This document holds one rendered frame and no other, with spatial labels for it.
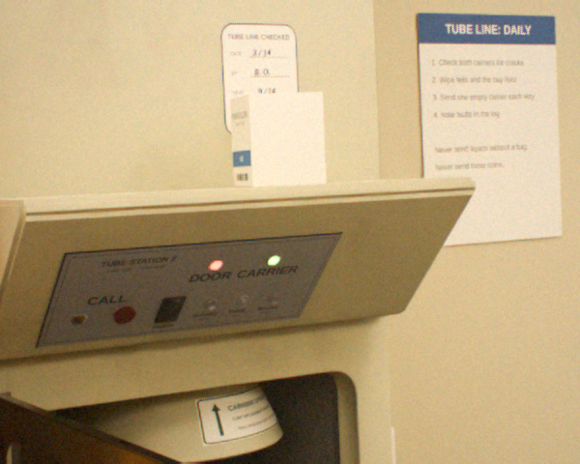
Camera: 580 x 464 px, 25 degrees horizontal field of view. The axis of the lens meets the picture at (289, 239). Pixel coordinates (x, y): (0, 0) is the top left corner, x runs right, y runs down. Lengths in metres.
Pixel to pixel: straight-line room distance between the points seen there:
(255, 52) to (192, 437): 0.28
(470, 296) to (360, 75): 0.65
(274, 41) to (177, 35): 0.08
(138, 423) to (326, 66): 0.29
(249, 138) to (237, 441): 0.24
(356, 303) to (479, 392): 0.70
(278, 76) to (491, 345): 0.75
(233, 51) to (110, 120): 0.11
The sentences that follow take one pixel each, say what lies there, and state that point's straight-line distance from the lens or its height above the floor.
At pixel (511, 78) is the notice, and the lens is 1.62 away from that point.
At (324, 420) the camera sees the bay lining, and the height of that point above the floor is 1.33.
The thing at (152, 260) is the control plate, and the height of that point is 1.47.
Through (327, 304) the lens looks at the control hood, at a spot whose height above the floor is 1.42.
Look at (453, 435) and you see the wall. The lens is 1.59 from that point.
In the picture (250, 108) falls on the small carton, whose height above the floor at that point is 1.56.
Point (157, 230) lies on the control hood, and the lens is 0.78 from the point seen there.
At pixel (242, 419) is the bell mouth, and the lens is 0.96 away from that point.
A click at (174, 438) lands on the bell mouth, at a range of 0.93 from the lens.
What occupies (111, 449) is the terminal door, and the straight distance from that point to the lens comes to 0.65.
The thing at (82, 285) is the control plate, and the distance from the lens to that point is 0.79.
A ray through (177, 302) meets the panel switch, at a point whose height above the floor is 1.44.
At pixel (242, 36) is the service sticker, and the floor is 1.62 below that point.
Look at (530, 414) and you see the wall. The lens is 1.66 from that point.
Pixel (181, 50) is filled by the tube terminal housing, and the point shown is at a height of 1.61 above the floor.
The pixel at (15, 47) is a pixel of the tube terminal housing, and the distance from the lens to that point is 0.86.
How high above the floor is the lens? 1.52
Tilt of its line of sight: 3 degrees down
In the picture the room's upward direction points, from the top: 3 degrees counter-clockwise
